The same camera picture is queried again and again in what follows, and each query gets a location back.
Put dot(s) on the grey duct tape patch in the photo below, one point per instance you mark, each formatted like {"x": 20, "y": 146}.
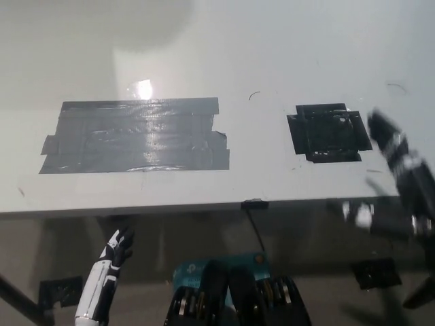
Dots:
{"x": 136, "y": 136}

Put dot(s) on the black floor tape mark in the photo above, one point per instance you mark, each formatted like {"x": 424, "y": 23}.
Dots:
{"x": 61, "y": 290}

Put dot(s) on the black metal table leg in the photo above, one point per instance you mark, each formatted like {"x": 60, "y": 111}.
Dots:
{"x": 23, "y": 295}

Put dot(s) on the black tape square patch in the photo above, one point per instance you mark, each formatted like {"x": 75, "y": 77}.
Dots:
{"x": 328, "y": 132}

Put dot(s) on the black ribbed robot torso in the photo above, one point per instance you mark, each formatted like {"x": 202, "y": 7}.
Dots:
{"x": 238, "y": 295}

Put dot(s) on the teal router box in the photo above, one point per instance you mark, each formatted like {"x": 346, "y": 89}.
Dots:
{"x": 190, "y": 269}

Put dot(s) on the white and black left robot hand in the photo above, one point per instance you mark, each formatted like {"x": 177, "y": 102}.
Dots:
{"x": 102, "y": 282}

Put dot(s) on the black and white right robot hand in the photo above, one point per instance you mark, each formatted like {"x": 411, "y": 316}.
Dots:
{"x": 387, "y": 136}

